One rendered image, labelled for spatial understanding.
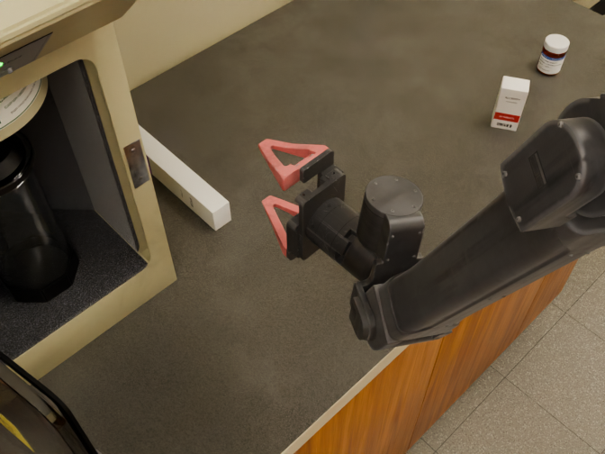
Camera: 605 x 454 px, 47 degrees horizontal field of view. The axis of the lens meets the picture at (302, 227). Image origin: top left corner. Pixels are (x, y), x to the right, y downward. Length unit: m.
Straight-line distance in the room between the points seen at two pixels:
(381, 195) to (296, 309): 0.38
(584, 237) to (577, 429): 1.70
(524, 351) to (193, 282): 1.30
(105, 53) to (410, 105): 0.70
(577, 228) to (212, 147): 0.91
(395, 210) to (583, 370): 1.56
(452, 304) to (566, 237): 0.17
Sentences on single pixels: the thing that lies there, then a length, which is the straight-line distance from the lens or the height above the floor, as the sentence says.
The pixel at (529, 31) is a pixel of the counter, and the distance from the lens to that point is 1.54.
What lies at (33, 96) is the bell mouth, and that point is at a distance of 0.77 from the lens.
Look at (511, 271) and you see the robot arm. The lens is 0.47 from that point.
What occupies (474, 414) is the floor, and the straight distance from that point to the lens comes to 2.02.
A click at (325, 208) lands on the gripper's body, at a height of 1.23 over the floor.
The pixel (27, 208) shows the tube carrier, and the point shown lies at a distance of 0.87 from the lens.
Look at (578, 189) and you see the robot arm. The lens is 0.34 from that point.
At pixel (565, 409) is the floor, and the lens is 2.10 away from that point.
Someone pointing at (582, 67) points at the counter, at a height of 0.94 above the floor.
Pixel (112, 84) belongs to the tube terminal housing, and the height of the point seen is 1.32.
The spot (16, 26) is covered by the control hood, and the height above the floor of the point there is 1.51.
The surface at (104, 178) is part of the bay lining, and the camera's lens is 0.93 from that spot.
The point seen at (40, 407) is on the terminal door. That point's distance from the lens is 0.48.
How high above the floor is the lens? 1.81
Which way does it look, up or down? 52 degrees down
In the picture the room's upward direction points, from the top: straight up
